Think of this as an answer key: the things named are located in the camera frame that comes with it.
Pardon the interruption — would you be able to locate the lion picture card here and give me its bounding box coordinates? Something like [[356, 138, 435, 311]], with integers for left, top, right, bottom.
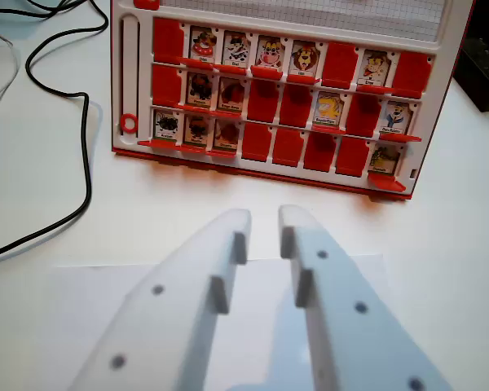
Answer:
[[290, 39, 321, 78]]

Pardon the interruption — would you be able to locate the white paper sheet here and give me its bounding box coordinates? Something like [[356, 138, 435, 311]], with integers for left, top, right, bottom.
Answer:
[[51, 253, 386, 391]]

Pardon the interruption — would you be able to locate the thin white cable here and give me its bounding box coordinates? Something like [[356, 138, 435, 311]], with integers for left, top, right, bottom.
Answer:
[[0, 29, 21, 122]]

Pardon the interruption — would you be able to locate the red and white game board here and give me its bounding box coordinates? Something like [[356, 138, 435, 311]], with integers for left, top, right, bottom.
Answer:
[[110, 0, 478, 202]]

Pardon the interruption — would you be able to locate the black box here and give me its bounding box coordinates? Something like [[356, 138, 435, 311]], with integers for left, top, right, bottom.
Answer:
[[452, 37, 489, 114]]

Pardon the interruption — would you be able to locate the black cable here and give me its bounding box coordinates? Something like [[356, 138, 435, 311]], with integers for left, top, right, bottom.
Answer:
[[0, 0, 94, 20], [0, 0, 109, 264]]

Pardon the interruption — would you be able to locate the red board flap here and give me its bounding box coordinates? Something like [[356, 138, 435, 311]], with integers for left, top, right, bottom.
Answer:
[[355, 83, 398, 94], [321, 41, 359, 90], [391, 51, 434, 99]]

